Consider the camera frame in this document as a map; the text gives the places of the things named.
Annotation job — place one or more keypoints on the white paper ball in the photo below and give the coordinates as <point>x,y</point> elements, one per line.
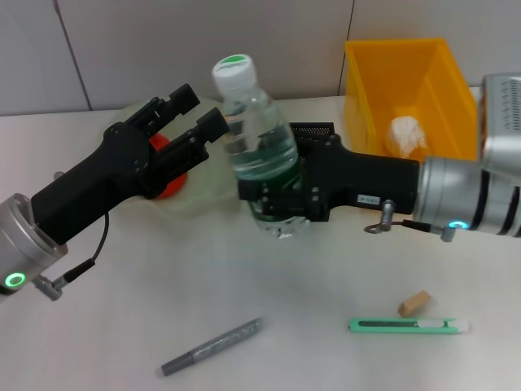
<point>403,134</point>

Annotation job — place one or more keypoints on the translucent green fruit plate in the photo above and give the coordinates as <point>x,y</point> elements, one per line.
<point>207,179</point>

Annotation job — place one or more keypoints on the black mesh pen holder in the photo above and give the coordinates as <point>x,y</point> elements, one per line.
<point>313,130</point>

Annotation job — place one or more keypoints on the small tan cork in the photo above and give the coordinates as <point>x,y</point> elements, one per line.
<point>413,303</point>

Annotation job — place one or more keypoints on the mint green utility knife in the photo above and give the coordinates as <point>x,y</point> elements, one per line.
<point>386,326</point>

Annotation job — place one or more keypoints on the red-orange fruit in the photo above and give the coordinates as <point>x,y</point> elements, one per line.
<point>175,188</point>

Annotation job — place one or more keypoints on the silver glitter pen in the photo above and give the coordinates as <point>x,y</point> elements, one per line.
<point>215,342</point>

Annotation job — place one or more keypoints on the yellow plastic bin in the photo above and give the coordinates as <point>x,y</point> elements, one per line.
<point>386,81</point>

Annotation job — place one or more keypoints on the clear green-label water bottle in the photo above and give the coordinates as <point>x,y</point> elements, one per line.
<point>256,134</point>

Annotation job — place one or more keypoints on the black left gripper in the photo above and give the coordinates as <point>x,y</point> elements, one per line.
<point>102,179</point>

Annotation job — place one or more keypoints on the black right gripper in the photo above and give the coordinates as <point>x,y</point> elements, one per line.
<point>366,183</point>

